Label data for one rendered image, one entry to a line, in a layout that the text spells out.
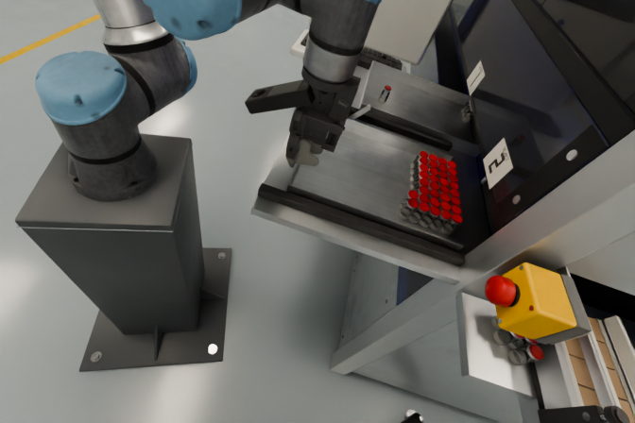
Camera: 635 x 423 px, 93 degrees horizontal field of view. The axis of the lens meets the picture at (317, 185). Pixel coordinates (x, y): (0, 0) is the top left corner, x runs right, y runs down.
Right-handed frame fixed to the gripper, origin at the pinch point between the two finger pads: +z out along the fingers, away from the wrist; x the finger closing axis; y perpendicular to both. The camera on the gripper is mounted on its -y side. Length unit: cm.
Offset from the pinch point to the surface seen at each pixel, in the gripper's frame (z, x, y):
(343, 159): 3.3, 9.2, 10.4
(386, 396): 91, -15, 62
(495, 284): -9.0, -18.0, 33.2
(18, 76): 92, 80, -178
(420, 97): 3, 48, 28
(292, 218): 3.6, -10.2, 4.3
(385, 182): 3.3, 6.5, 20.5
